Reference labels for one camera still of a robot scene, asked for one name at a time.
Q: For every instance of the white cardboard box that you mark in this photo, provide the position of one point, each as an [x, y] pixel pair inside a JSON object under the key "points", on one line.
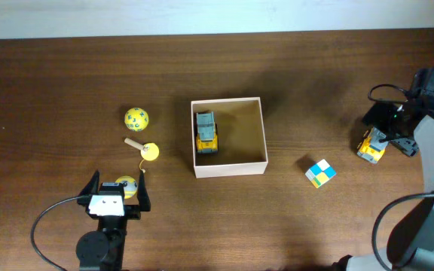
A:
{"points": [[242, 148]]}

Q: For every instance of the yellow disc wooden handle toy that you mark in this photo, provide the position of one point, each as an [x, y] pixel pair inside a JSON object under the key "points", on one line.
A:
{"points": [[148, 151]]}

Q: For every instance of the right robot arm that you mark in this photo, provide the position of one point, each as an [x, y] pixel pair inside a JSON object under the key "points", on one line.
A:
{"points": [[411, 243]]}

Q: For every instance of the colourful puzzle cube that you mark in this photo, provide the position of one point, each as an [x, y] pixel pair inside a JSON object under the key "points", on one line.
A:
{"points": [[320, 173]]}

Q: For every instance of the yellow grey toy loader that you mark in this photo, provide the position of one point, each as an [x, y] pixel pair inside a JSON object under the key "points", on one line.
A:
{"points": [[373, 145]]}

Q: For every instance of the yellow grey toy truck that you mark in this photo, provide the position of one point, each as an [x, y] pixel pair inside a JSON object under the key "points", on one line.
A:
{"points": [[207, 136]]}

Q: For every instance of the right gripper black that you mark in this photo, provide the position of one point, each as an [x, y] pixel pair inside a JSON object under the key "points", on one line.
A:
{"points": [[396, 132]]}

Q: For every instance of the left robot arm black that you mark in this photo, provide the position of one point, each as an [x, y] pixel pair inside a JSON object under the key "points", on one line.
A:
{"points": [[103, 248]]}

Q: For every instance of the yellow ball blue letters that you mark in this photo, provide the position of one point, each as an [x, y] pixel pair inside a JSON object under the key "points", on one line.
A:
{"points": [[136, 119]]}

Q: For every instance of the yellow ball with face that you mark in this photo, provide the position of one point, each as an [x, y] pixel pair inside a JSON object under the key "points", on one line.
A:
{"points": [[130, 186]]}

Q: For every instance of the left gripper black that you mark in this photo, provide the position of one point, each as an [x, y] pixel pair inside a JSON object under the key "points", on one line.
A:
{"points": [[134, 211]]}

